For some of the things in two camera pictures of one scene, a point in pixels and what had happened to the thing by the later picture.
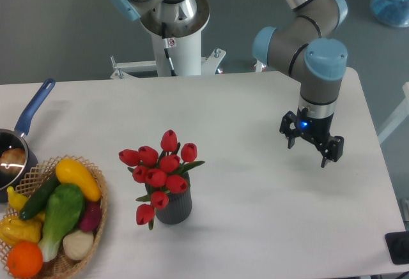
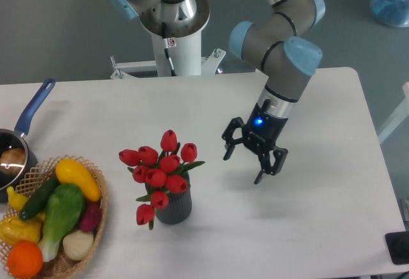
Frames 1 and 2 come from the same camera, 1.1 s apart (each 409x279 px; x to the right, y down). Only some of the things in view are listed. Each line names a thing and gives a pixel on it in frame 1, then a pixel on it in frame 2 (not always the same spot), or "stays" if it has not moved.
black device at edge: [397, 244] stays
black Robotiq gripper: [317, 130] -> [262, 131]
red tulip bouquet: [162, 172] stays
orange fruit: [25, 259] stays
